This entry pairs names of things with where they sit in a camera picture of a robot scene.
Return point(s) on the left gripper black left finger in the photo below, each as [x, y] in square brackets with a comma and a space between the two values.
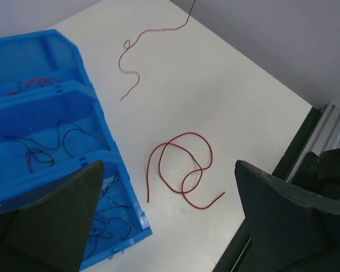
[46, 229]

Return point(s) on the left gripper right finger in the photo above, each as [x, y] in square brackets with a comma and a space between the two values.
[286, 228]

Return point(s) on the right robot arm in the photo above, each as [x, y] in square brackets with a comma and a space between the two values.
[320, 174]

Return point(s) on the blue plastic compartment bin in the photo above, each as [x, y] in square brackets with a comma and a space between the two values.
[51, 125]

